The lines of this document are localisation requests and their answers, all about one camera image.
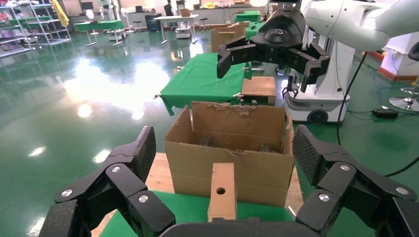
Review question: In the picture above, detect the black cabinet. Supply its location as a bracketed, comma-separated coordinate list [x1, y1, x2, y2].
[144, 13, 162, 33]

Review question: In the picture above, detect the white office table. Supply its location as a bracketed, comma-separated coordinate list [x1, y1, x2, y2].
[153, 14, 200, 45]

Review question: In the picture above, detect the neighbouring green cloth table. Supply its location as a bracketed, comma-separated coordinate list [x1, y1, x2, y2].
[160, 53, 253, 117]

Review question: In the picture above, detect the chrome stool base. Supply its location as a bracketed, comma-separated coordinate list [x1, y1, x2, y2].
[388, 76, 419, 113]

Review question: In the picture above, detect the white wheeled robot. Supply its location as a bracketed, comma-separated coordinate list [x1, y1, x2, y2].
[282, 33, 351, 124]

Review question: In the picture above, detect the large open cardboard carton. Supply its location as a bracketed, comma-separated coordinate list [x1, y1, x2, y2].
[165, 101, 295, 209]

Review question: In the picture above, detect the distant green cloth table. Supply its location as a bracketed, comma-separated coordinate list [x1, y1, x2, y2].
[233, 10, 266, 40]

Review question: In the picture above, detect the loose black cable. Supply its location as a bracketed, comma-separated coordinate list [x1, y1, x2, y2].
[384, 156, 419, 178]

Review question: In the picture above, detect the metal shelving rack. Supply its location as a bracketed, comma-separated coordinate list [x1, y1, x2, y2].
[19, 0, 72, 46]
[0, 3, 34, 59]

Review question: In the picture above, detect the square wooden board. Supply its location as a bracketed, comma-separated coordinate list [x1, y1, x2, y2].
[241, 76, 277, 105]

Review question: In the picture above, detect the person in black clothes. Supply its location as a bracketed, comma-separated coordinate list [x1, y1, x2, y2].
[163, 0, 175, 17]

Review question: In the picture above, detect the black power adapter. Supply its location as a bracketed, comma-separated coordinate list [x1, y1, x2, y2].
[372, 108, 399, 119]

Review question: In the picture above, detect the small cardboard box with hole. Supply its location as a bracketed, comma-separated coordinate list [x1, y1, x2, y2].
[207, 162, 237, 222]

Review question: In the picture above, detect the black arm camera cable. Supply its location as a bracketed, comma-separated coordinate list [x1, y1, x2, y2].
[336, 51, 369, 146]

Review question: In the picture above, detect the white pedestal with red base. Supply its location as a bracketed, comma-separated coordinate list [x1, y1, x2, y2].
[378, 32, 419, 82]

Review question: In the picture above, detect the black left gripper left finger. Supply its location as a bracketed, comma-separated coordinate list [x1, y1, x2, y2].
[39, 125, 176, 237]

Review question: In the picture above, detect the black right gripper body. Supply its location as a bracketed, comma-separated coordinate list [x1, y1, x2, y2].
[250, 8, 307, 65]

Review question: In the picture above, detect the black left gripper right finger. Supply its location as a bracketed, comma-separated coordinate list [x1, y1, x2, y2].
[292, 124, 419, 237]

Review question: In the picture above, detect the yellow hanging cloth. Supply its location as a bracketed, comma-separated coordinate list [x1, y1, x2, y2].
[51, 0, 70, 28]

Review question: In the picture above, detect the long green cloth table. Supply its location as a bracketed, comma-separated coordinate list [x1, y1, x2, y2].
[74, 20, 125, 47]

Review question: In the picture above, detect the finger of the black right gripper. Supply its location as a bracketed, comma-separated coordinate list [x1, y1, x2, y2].
[216, 36, 257, 79]
[289, 42, 331, 93]

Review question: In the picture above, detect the background cardboard carton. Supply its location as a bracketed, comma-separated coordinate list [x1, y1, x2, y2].
[210, 22, 250, 54]

